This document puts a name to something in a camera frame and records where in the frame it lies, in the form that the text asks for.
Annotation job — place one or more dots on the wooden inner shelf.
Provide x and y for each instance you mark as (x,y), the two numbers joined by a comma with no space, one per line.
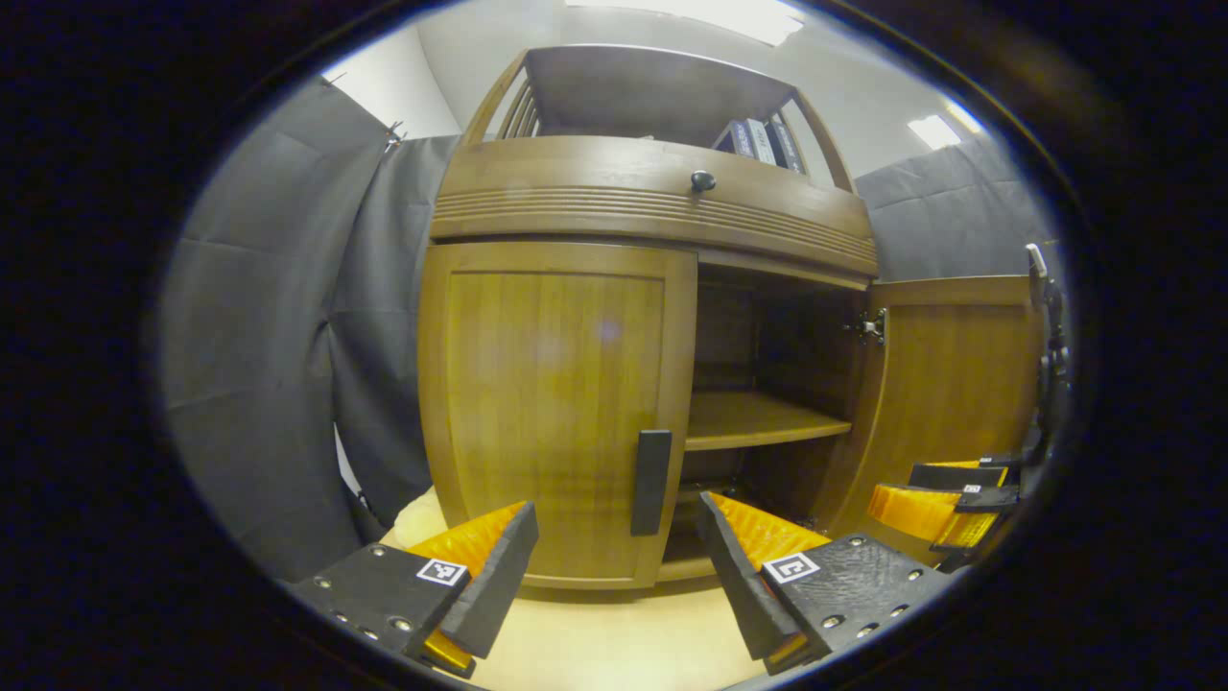
(758,417)

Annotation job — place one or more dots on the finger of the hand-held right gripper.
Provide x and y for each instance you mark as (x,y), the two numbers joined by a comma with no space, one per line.
(959,475)
(921,511)

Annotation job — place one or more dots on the dark blue book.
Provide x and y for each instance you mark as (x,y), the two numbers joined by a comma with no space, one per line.
(734,139)

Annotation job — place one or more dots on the black drawer knob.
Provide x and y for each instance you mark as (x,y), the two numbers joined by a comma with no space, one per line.
(703,181)

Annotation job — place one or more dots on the black backdrop cloth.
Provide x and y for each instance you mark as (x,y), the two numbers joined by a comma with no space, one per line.
(269,384)

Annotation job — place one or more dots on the black book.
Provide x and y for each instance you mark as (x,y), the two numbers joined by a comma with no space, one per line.
(787,146)

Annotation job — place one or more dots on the pale yellow fluffy ball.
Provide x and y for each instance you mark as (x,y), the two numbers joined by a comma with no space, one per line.
(417,523)

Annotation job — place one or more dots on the metal door hinge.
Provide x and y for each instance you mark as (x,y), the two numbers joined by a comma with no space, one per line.
(868,326)

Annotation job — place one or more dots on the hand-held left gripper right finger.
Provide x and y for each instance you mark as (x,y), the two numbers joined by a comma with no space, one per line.
(734,576)

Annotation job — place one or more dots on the wooden shoe cabinet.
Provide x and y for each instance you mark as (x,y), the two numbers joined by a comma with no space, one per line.
(576,182)

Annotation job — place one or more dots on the wooden shoe cabinet door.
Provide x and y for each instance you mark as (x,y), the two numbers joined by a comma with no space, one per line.
(547,384)
(959,384)

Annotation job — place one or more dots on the small ceiling light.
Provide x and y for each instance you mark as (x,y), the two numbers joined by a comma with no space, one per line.
(935,131)

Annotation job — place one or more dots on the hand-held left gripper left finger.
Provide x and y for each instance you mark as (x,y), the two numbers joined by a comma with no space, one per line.
(499,576)

